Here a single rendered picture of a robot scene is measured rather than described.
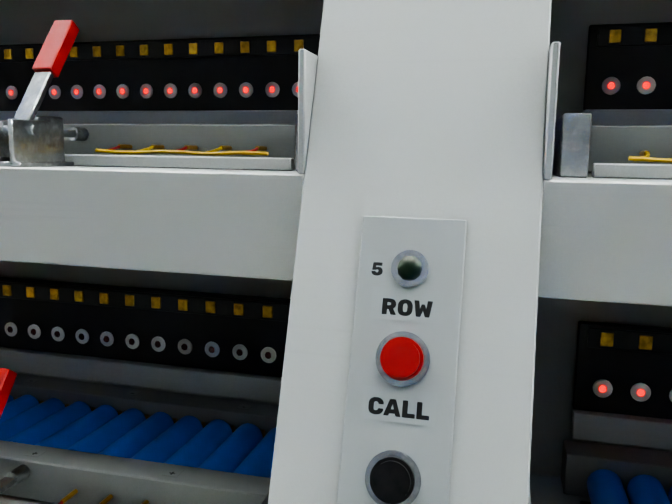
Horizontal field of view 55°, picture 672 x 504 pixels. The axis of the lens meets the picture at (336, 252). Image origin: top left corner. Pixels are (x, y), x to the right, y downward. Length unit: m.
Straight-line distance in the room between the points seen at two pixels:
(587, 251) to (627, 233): 0.02
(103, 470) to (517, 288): 0.23
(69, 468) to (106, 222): 0.14
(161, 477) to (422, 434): 0.16
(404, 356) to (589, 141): 0.13
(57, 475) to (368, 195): 0.23
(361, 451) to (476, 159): 0.12
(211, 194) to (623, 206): 0.16
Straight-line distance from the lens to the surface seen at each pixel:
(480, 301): 0.25
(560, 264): 0.26
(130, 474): 0.36
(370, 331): 0.25
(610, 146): 0.33
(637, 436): 0.42
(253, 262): 0.28
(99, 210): 0.31
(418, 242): 0.25
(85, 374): 0.51
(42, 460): 0.39
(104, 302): 0.48
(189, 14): 0.58
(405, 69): 0.28
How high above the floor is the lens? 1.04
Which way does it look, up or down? 10 degrees up
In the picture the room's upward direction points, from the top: 6 degrees clockwise
